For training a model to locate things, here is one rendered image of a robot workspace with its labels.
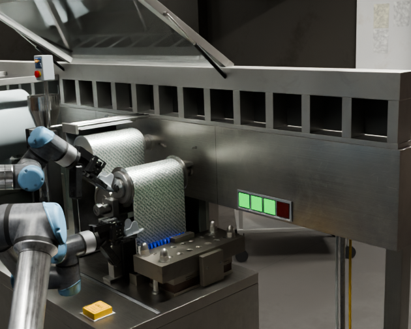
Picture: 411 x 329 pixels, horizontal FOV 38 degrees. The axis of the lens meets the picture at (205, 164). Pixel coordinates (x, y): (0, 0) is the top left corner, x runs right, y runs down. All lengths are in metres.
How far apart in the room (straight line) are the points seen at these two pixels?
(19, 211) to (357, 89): 1.01
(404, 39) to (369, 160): 6.06
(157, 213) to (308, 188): 0.58
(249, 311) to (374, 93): 0.97
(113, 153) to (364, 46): 6.06
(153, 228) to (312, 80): 0.79
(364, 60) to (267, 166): 6.11
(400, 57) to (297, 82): 5.95
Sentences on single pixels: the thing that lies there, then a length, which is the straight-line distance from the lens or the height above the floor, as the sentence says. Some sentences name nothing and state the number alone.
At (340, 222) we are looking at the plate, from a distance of 1.92.
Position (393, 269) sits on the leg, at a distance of 2.06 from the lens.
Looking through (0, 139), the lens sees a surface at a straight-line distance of 2.99.
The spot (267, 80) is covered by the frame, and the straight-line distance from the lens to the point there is 2.01.
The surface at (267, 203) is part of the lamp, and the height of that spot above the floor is 1.19.
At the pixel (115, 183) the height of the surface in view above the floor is 1.27.
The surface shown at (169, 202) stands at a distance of 2.23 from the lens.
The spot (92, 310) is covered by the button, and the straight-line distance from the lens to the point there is 2.01.
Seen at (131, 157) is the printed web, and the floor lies 1.30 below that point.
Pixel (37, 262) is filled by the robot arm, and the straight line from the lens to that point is 1.62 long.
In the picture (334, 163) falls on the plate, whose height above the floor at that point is 1.37.
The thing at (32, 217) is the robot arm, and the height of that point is 1.32.
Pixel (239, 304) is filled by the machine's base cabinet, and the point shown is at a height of 0.81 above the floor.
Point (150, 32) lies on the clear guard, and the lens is 2.19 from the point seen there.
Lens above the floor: 1.79
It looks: 13 degrees down
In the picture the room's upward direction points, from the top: 2 degrees counter-clockwise
